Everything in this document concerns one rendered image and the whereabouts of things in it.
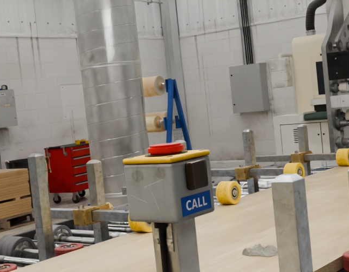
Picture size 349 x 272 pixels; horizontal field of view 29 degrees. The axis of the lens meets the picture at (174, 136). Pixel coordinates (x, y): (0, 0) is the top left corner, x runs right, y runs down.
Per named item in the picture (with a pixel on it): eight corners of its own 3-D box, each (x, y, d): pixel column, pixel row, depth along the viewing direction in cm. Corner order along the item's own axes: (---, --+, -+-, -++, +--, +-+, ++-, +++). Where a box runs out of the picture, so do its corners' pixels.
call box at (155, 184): (217, 217, 76) (210, 148, 75) (178, 231, 70) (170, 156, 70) (169, 216, 80) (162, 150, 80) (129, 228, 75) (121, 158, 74)
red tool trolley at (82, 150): (107, 195, 989) (101, 140, 985) (74, 204, 925) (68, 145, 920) (81, 195, 1014) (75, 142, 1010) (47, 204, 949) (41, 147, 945)
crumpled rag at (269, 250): (284, 249, 160) (283, 239, 160) (275, 257, 154) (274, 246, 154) (249, 249, 164) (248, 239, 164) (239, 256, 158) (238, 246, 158)
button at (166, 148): (191, 156, 75) (190, 141, 75) (169, 161, 72) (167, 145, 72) (164, 157, 78) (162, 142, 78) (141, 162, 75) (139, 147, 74)
